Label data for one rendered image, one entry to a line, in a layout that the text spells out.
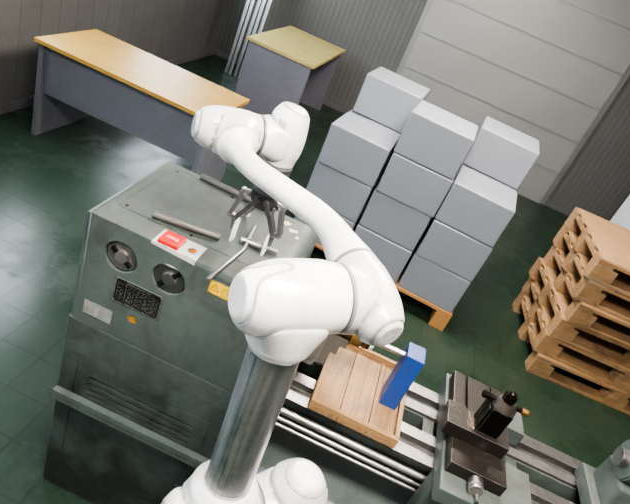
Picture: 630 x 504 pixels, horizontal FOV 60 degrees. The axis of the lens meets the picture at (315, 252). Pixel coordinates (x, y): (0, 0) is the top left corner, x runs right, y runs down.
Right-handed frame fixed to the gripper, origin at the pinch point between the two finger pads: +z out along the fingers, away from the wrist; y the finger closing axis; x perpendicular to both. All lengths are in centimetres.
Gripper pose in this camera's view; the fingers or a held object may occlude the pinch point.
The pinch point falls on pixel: (249, 240)
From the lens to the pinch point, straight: 158.2
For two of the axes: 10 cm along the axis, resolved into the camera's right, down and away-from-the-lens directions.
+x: 2.5, -4.4, 8.6
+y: 9.1, 4.2, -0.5
